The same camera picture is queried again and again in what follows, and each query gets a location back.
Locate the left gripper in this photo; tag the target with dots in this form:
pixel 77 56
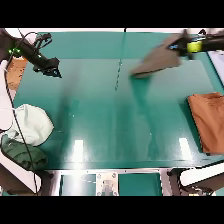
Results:
pixel 48 65

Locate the grey-brown garment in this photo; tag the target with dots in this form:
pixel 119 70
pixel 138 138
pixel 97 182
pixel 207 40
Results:
pixel 160 59

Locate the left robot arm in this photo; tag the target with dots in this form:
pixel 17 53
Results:
pixel 20 50

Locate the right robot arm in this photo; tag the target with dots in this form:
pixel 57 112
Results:
pixel 207 174

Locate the brown garment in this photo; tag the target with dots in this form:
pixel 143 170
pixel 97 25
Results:
pixel 16 71

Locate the white garment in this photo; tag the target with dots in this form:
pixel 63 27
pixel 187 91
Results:
pixel 33 124

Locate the dark green garment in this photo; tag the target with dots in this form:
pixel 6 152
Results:
pixel 23 156

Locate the orange-brown garment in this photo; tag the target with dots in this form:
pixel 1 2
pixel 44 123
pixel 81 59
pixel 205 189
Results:
pixel 209 120

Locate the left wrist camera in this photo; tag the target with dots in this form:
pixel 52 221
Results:
pixel 44 37

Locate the silver frame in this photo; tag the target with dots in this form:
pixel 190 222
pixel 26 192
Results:
pixel 106 184

